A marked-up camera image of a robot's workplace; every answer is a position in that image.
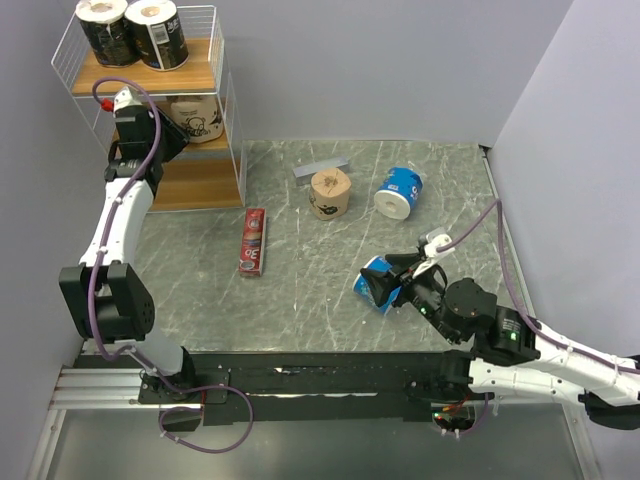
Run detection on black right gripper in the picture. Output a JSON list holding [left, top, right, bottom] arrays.
[[356, 251, 458, 343]]

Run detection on brown paper towel roll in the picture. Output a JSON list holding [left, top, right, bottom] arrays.
[[309, 168, 351, 221], [167, 95, 223, 144]]

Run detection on white wire wooden shelf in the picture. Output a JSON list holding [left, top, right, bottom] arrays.
[[51, 5, 247, 211]]

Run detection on black paper towel roll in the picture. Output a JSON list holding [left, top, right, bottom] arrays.
[[75, 0, 139, 68], [125, 0, 189, 71]]

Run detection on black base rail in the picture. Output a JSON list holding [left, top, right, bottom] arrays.
[[138, 350, 485, 426]]

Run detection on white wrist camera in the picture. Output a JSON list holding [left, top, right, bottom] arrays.
[[418, 227, 455, 267], [100, 86, 143, 116]]

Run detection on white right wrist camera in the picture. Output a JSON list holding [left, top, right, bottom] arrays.
[[418, 227, 455, 267]]

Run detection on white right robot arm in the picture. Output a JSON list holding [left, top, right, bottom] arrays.
[[360, 254, 639, 431]]

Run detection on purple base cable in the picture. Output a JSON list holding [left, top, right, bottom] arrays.
[[158, 387, 257, 456]]

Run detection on grey rectangular box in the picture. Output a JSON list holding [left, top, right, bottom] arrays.
[[293, 157, 350, 186]]

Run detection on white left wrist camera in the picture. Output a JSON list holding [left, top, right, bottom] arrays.
[[100, 86, 143, 116]]

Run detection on blue paper towel roll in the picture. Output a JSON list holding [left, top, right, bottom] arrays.
[[374, 167, 423, 220], [352, 256, 400, 315]]

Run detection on red toothpaste box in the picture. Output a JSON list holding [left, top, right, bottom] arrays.
[[238, 208, 266, 276]]

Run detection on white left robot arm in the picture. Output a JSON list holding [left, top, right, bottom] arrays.
[[59, 100, 198, 402]]

